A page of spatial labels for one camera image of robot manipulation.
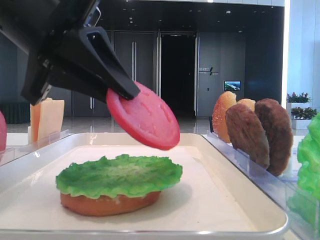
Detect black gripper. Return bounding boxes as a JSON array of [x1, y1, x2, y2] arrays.
[[0, 0, 140, 105]]

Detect red tomato slice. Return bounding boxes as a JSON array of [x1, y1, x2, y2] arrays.
[[0, 111, 7, 151], [106, 82, 180, 150]]

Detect right yellow cheese slice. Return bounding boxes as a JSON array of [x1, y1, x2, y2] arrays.
[[38, 98, 65, 140]]

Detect left orange cheese slice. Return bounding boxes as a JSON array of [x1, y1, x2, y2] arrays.
[[30, 103, 41, 143]]

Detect flat green lettuce leaf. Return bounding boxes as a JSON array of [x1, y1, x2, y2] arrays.
[[55, 154, 183, 199]]

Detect bun bottom under lettuce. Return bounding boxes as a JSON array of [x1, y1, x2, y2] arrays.
[[60, 191, 161, 217]]

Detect left brown meat patty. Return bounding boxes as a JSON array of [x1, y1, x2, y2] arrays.
[[225, 103, 270, 169]]

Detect brown meat patty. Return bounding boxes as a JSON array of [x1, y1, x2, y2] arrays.
[[254, 98, 293, 176], [225, 103, 270, 169]]

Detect right brown meat patty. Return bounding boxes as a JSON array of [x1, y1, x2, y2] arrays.
[[254, 98, 293, 176]]

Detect upright green lettuce leaf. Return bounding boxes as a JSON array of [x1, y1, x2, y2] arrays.
[[287, 116, 320, 226]]

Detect left sesame bun half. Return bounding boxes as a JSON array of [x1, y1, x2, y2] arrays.
[[212, 91, 237, 144]]

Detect right golden bun half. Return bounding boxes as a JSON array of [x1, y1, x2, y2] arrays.
[[237, 98, 256, 112]]

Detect white rectangular tray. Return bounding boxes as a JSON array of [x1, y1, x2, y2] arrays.
[[0, 133, 289, 240]]

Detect white flower planter boxes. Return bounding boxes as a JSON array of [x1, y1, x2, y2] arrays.
[[286, 92, 318, 130]]

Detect long clear rail left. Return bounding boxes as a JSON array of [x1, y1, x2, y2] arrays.
[[0, 130, 71, 166]]

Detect long clear rail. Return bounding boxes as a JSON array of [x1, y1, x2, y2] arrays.
[[204, 123, 320, 240], [0, 130, 71, 166]]

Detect wall display screen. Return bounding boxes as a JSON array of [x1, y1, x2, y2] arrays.
[[224, 81, 241, 91]]

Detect long clear rail right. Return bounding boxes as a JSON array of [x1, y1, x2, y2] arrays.
[[204, 123, 320, 240]]

